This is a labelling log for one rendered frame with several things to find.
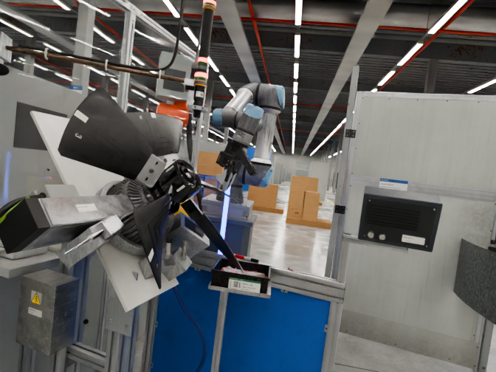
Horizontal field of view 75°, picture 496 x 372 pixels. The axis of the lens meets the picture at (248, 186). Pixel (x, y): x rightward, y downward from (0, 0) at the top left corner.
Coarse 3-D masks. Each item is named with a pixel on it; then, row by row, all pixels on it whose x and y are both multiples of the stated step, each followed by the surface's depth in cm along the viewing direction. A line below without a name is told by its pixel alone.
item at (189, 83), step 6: (186, 78) 109; (186, 84) 109; (192, 84) 109; (186, 90) 110; (192, 90) 109; (192, 96) 110; (192, 102) 110; (192, 108) 109; (198, 108) 109; (204, 108) 110
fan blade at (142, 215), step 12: (156, 204) 80; (168, 204) 92; (144, 216) 73; (156, 216) 80; (168, 216) 95; (144, 228) 73; (156, 228) 79; (144, 240) 72; (156, 240) 79; (156, 252) 79; (156, 276) 78
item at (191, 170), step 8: (176, 160) 101; (168, 168) 100; (176, 168) 98; (184, 168) 102; (192, 168) 107; (160, 176) 100; (168, 176) 98; (176, 176) 97; (184, 176) 99; (192, 176) 105; (160, 184) 99; (168, 184) 98; (176, 184) 98; (184, 184) 97; (192, 184) 101; (200, 184) 105; (152, 192) 100; (160, 192) 101; (176, 192) 99; (184, 192) 99; (192, 192) 100; (152, 200) 99; (176, 200) 101; (184, 200) 103; (176, 208) 106
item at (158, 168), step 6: (150, 156) 97; (156, 156) 98; (150, 162) 97; (162, 162) 100; (144, 168) 96; (150, 168) 98; (156, 168) 99; (162, 168) 100; (144, 174) 97; (150, 174) 98; (156, 174) 99; (138, 180) 96; (144, 180) 97; (150, 180) 98; (156, 180) 100; (150, 186) 98
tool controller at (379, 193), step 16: (368, 192) 122; (384, 192) 123; (400, 192) 123; (416, 192) 124; (368, 208) 121; (384, 208) 119; (400, 208) 117; (416, 208) 115; (432, 208) 113; (368, 224) 123; (384, 224) 121; (400, 224) 118; (416, 224) 116; (432, 224) 115; (368, 240) 125; (384, 240) 122; (400, 240) 120; (416, 240) 118; (432, 240) 116
